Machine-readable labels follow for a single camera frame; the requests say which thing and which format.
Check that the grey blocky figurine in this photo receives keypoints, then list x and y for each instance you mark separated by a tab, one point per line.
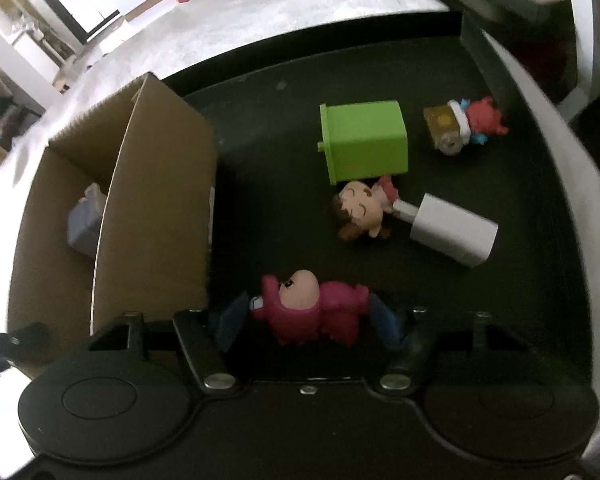
85	222

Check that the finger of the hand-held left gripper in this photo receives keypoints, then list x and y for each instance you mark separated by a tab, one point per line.
15	340

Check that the pink dinosaur suit figurine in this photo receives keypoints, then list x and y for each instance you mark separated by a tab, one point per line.
310	310

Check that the brown cardboard box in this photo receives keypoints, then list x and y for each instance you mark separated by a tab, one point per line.
145	200

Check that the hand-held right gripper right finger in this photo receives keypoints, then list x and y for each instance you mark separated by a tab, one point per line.
387	322

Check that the open cardboard box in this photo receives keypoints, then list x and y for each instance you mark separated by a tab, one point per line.
290	230

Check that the white metal frame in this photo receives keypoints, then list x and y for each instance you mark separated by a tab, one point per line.
587	20

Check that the green hexagonal box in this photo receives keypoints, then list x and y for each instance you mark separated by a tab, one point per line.
365	140

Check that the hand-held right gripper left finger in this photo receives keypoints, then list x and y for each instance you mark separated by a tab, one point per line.
232	320

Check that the white charger plug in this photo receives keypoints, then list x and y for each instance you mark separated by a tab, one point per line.
455	235

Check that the brown-haired doll figurine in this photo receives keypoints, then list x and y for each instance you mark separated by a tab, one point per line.
360	210

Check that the small basket figurine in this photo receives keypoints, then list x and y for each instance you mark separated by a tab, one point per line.
467	122

